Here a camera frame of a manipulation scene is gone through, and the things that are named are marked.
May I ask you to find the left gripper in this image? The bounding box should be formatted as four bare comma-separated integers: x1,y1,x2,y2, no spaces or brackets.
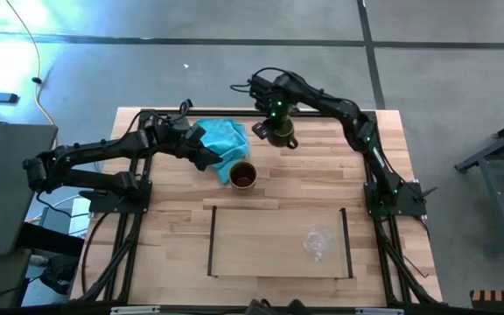
163,125,224,172

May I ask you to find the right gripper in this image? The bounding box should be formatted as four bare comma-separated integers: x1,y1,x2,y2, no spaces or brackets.
249,73,299,141

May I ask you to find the dark green mug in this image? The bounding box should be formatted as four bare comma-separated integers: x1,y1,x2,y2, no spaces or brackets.
265,116,300,151

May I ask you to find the tan mug brown inside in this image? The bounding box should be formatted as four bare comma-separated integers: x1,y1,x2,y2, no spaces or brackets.
227,159,258,193

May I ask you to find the clear glass cup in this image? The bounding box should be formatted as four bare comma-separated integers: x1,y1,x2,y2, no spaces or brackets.
303,225,335,263

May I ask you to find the teal cloth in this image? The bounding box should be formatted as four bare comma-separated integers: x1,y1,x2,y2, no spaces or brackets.
199,117,252,185

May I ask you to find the wooden tray board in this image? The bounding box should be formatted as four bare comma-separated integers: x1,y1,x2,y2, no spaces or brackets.
206,205,354,280

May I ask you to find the black wheeled chair base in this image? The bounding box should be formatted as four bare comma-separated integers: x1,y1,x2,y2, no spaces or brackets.
245,298,312,315

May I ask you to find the black backpack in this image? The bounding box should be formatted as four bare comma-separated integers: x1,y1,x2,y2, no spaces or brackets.
39,255,80,295

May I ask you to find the dark grey panel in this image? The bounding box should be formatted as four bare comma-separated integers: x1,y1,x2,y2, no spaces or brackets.
0,122,60,257

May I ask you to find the wood slat bench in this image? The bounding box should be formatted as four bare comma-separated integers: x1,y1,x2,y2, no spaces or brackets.
470,289,504,314

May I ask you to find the black aluminium table frame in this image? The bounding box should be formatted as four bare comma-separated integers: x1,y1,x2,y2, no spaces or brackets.
70,107,444,315

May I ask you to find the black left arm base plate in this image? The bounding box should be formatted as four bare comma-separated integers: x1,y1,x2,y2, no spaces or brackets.
87,181,153,214

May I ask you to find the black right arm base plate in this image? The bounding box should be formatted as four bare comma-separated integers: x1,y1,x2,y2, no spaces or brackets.
363,181,428,217

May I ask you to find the white frame bracket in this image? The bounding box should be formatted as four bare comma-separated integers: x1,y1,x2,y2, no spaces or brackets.
355,307,405,315
110,305,161,315

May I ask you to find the yellow cable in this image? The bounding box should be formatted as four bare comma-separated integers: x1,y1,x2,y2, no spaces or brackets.
4,0,60,145

